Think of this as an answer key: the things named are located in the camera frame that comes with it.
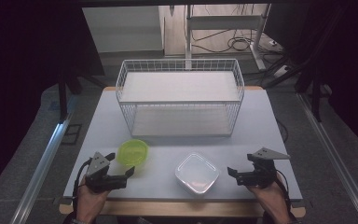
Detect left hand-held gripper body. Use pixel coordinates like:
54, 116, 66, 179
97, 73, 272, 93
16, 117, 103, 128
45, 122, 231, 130
84, 151, 129, 194

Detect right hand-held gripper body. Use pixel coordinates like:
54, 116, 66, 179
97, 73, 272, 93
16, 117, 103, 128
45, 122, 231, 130
236, 147, 292, 189

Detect clear container with green lid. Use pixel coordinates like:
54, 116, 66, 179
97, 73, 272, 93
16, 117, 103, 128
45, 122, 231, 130
116, 138, 150, 167

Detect person's left hand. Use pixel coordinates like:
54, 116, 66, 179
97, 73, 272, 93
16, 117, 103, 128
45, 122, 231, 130
76, 183, 111, 224

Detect person's right hand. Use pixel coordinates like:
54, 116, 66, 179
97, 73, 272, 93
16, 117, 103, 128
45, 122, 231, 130
248, 176, 291, 224

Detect white square container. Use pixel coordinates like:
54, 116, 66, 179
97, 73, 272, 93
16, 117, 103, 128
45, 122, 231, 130
174, 151, 221, 196

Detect black stand legs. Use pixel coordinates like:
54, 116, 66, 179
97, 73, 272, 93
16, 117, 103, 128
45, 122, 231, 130
56, 69, 108, 123
262, 55, 325, 123

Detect white power strip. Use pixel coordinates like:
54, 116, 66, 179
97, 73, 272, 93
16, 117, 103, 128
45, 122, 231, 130
272, 64, 294, 79

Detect white cabinet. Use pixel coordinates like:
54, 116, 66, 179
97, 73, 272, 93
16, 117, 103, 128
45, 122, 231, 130
81, 5, 165, 54

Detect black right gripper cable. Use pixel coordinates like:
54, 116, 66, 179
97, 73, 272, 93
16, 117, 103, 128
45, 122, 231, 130
274, 174, 293, 218

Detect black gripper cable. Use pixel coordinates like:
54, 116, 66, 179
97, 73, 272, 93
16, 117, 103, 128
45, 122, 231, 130
72, 157, 94, 218
274, 174, 293, 218

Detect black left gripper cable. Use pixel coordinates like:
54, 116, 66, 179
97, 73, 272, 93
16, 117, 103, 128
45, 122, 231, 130
72, 157, 94, 218

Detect black floor frame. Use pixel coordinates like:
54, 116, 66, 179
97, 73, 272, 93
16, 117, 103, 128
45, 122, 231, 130
60, 123, 84, 146

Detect aluminium floor rail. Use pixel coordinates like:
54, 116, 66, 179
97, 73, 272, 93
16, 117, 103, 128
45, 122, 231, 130
9, 113, 74, 224
296, 92, 358, 224

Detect white wire basket rack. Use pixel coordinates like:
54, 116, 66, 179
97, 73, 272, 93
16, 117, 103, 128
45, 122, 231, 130
115, 58, 246, 138

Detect black floor cables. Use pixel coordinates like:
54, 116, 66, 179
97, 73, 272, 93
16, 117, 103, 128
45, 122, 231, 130
190, 29, 288, 64

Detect white standing desk frame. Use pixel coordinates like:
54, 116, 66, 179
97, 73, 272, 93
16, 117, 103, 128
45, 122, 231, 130
184, 3, 272, 72

